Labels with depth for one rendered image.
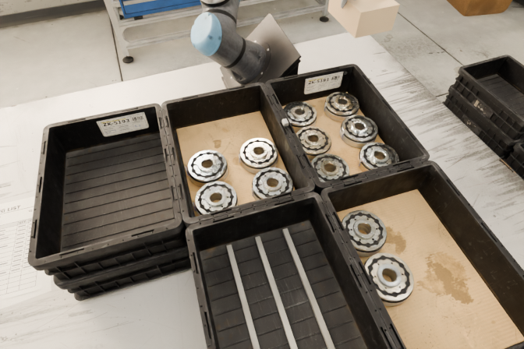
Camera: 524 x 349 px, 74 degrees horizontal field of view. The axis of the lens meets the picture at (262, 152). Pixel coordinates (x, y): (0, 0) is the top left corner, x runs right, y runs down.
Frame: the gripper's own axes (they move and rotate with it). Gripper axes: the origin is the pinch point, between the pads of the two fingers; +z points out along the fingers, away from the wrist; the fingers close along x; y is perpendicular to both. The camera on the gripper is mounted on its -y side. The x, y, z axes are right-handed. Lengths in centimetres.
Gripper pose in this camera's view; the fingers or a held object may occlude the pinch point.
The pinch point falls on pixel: (362, 2)
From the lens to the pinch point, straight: 110.8
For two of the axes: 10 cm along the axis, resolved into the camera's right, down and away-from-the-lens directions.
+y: 3.6, 7.2, -5.9
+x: 9.3, -2.7, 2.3
